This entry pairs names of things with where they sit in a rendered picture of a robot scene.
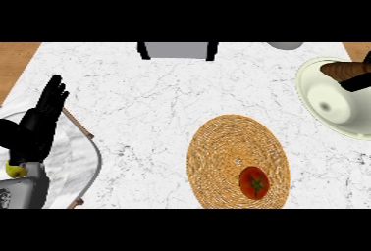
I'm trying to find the grey rounded object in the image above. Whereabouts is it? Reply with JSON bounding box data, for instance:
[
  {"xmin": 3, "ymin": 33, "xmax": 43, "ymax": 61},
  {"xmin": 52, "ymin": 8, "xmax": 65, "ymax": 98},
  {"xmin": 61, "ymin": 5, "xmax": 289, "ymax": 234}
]
[{"xmin": 265, "ymin": 41, "xmax": 306, "ymax": 51}]

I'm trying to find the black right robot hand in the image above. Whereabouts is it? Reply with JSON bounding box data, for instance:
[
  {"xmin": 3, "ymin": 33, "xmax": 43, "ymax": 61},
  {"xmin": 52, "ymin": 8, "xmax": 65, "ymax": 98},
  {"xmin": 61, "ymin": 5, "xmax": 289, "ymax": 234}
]
[{"xmin": 339, "ymin": 50, "xmax": 371, "ymax": 93}]

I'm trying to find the round woven straw placemat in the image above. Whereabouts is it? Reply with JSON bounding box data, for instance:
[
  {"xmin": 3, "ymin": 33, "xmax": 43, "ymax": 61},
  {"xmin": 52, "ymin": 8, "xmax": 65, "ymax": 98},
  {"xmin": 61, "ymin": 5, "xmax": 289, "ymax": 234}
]
[{"xmin": 185, "ymin": 114, "xmax": 292, "ymax": 210}]

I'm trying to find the grey appliance with black legs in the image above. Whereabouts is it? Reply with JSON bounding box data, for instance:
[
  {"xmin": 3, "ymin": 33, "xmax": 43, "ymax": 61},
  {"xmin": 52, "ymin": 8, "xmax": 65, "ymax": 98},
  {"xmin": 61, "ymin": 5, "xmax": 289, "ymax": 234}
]
[{"xmin": 136, "ymin": 41, "xmax": 221, "ymax": 62}]

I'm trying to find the red tomato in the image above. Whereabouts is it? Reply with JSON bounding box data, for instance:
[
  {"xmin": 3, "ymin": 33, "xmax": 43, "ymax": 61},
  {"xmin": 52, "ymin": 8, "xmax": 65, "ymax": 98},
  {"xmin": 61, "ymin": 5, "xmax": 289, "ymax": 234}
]
[{"xmin": 238, "ymin": 166, "xmax": 271, "ymax": 201}]

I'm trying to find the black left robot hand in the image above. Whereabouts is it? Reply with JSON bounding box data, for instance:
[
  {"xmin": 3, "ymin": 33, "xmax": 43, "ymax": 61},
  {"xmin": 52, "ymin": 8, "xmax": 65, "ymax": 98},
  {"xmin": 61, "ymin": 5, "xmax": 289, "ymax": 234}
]
[{"xmin": 0, "ymin": 74, "xmax": 73, "ymax": 166}]

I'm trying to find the yellow-green fruit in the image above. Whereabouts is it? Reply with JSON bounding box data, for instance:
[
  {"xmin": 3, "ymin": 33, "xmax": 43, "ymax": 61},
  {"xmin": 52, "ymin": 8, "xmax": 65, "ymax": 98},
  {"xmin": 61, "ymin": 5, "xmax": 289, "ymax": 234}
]
[{"xmin": 5, "ymin": 161, "xmax": 30, "ymax": 179}]

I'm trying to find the white bowl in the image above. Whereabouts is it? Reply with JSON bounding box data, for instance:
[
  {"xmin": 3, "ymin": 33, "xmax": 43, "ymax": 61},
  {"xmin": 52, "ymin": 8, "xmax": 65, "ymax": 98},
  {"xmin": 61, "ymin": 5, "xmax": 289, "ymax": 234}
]
[{"xmin": 295, "ymin": 57, "xmax": 371, "ymax": 142}]

